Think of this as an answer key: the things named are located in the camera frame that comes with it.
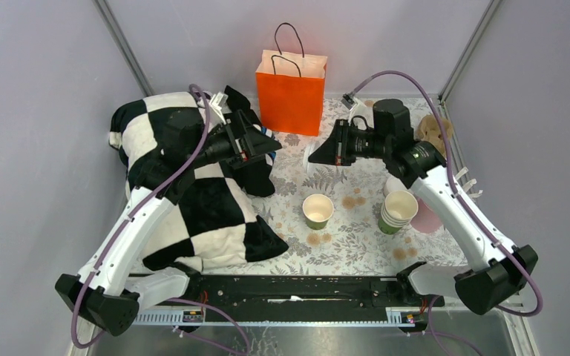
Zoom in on brown cardboard cup carrier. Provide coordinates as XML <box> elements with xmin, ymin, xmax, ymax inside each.
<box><xmin>416</xmin><ymin>114</ymin><xmax>453</xmax><ymax>156</ymax></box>

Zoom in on blue white striped cloth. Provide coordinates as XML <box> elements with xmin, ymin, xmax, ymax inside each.
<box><xmin>261</xmin><ymin>126</ymin><xmax>276</xmax><ymax>166</ymax></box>

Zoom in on white plastic cup lid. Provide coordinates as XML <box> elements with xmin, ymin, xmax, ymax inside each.
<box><xmin>303</xmin><ymin>142</ymin><xmax>324</xmax><ymax>176</ymax></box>

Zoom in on orange paper bag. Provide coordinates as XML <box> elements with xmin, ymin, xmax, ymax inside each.
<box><xmin>255</xmin><ymin>31</ymin><xmax>327</xmax><ymax>136</ymax></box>

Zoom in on floral table mat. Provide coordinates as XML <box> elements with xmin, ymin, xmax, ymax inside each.
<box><xmin>203</xmin><ymin>99</ymin><xmax>466</xmax><ymax>276</ymax></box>

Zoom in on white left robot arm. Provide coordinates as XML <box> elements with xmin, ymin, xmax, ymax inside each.
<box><xmin>55</xmin><ymin>111</ymin><xmax>282</xmax><ymax>349</ymax></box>

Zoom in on pink cup of stirrers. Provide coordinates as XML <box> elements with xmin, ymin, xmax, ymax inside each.
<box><xmin>410</xmin><ymin>167</ymin><xmax>484</xmax><ymax>235</ymax></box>

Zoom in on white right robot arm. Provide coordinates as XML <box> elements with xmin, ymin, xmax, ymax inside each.
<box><xmin>308</xmin><ymin>99</ymin><xmax>539</xmax><ymax>315</ymax></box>

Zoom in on green paper coffee cup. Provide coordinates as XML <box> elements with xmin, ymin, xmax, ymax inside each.
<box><xmin>302</xmin><ymin>194</ymin><xmax>334</xmax><ymax>230</ymax></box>

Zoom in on stack of green paper cups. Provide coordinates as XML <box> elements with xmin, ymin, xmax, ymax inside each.
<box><xmin>378</xmin><ymin>191</ymin><xmax>419</xmax><ymax>234</ymax></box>

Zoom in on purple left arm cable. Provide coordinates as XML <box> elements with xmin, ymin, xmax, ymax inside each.
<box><xmin>71</xmin><ymin>83</ymin><xmax>212</xmax><ymax>350</ymax></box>

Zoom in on black white checkered blanket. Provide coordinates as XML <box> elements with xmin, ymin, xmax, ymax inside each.
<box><xmin>108</xmin><ymin>92</ymin><xmax>289</xmax><ymax>271</ymax></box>

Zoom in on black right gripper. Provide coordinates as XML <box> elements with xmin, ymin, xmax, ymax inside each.
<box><xmin>308</xmin><ymin>119</ymin><xmax>390</xmax><ymax>166</ymax></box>

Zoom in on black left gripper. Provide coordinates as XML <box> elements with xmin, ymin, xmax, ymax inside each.
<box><xmin>187</xmin><ymin>109</ymin><xmax>282</xmax><ymax>168</ymax></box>

